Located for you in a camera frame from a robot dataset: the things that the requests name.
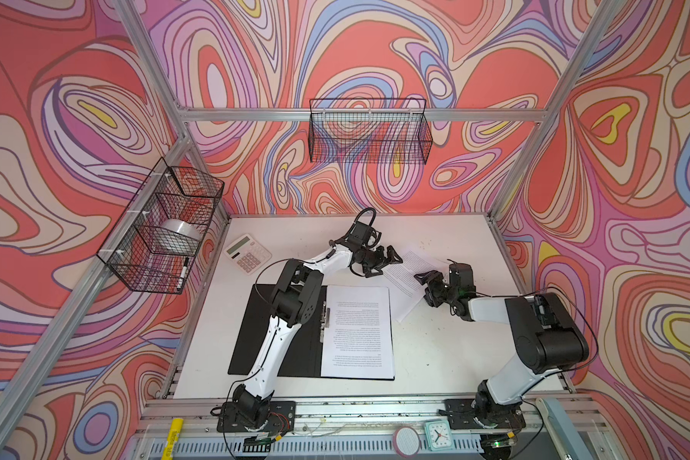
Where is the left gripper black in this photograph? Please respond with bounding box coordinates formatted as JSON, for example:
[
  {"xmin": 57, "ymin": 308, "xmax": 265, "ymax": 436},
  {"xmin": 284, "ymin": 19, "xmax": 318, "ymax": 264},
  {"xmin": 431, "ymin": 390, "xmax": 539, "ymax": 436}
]
[{"xmin": 358, "ymin": 245, "xmax": 403, "ymax": 279}]

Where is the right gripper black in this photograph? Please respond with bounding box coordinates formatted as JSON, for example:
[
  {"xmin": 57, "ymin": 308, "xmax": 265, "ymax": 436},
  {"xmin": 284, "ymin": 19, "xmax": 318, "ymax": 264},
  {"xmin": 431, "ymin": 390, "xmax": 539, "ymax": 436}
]
[{"xmin": 414, "ymin": 268, "xmax": 458, "ymax": 307}]

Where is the printed paper sheet stack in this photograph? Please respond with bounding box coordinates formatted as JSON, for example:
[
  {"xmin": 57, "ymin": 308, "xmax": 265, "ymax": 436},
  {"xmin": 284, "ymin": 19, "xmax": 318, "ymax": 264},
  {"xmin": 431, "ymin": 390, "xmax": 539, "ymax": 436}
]
[{"xmin": 320, "ymin": 286, "xmax": 396, "ymax": 381}]

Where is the red folder black inside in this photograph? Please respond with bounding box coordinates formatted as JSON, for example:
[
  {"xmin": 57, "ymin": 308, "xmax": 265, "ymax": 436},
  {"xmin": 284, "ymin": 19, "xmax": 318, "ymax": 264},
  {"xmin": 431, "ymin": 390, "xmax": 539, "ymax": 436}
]
[{"xmin": 228, "ymin": 284, "xmax": 396, "ymax": 381}]

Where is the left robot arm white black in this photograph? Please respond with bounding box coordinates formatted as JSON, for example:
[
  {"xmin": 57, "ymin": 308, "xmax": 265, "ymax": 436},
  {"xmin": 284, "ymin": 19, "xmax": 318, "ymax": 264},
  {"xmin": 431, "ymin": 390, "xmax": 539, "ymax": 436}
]
[{"xmin": 227, "ymin": 220, "xmax": 403, "ymax": 429}]

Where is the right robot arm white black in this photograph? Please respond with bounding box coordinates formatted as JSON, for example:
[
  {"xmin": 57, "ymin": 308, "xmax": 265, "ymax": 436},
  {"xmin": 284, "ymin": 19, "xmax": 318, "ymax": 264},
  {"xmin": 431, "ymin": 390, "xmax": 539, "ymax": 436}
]
[{"xmin": 414, "ymin": 263, "xmax": 590, "ymax": 429}]

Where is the metal folder clip mechanism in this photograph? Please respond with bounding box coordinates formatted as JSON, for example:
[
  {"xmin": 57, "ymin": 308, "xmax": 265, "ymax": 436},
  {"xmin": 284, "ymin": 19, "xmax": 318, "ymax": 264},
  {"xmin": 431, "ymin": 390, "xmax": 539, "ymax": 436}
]
[{"xmin": 319, "ymin": 304, "xmax": 330, "ymax": 344}]

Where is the pink desk calculator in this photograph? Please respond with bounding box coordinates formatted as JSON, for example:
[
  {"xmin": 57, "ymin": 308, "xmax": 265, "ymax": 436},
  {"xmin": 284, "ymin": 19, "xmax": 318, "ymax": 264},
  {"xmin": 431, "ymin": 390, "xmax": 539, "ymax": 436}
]
[{"xmin": 224, "ymin": 234, "xmax": 271, "ymax": 274}]

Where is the small teal alarm clock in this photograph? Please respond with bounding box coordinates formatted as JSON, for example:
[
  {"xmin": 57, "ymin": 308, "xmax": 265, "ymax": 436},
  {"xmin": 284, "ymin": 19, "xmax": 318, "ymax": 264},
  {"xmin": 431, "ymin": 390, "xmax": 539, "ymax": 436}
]
[{"xmin": 424, "ymin": 420, "xmax": 453, "ymax": 452}]

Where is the round pink white disc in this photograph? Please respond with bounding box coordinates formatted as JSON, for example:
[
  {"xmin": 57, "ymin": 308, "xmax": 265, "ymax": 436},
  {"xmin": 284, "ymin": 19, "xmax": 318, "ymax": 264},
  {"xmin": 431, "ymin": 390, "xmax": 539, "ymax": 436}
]
[{"xmin": 392, "ymin": 427, "xmax": 421, "ymax": 458}]

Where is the white tape roll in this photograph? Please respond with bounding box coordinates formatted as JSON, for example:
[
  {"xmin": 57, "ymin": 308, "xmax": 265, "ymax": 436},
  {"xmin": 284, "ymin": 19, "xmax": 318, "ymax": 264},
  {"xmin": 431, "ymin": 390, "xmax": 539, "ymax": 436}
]
[{"xmin": 161, "ymin": 218, "xmax": 202, "ymax": 241}]

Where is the light blue bar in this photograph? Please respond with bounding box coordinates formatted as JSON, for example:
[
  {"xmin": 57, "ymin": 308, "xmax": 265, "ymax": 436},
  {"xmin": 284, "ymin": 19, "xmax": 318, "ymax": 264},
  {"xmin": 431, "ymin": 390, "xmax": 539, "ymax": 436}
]
[{"xmin": 536, "ymin": 398, "xmax": 593, "ymax": 460}]

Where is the yellow marker pen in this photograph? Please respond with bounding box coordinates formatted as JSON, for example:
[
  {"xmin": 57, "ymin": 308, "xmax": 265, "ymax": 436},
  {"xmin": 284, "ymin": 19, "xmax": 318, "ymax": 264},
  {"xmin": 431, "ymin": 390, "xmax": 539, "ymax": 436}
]
[{"xmin": 161, "ymin": 418, "xmax": 184, "ymax": 460}]

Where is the black wire basket back wall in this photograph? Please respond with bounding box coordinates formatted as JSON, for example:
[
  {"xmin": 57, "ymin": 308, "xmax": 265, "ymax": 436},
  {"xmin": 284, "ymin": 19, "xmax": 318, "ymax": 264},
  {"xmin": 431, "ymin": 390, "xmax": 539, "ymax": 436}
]
[{"xmin": 308, "ymin": 96, "xmax": 433, "ymax": 165}]

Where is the black wire basket wall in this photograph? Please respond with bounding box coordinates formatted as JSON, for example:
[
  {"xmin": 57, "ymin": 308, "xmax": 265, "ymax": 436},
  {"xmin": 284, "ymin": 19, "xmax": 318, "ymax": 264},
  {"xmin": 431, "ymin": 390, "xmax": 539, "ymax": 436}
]
[
  {"xmin": 96, "ymin": 158, "xmax": 224, "ymax": 294},
  {"xmin": 308, "ymin": 96, "xmax": 433, "ymax": 165}
]

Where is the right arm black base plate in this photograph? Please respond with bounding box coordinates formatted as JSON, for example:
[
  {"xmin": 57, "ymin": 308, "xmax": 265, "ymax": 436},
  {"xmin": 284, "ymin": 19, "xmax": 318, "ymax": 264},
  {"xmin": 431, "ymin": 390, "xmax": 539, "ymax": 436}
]
[{"xmin": 438, "ymin": 399, "xmax": 526, "ymax": 431}]

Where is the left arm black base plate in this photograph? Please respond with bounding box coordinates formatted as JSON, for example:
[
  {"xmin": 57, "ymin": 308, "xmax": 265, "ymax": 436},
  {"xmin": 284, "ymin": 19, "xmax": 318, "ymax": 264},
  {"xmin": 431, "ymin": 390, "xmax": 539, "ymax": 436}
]
[{"xmin": 210, "ymin": 401, "xmax": 296, "ymax": 434}]

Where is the black wire basket left wall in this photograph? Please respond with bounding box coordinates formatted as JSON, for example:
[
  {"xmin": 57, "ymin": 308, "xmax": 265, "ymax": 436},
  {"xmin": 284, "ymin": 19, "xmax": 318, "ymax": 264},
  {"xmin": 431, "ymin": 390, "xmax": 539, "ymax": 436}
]
[{"xmin": 96, "ymin": 158, "xmax": 224, "ymax": 294}]

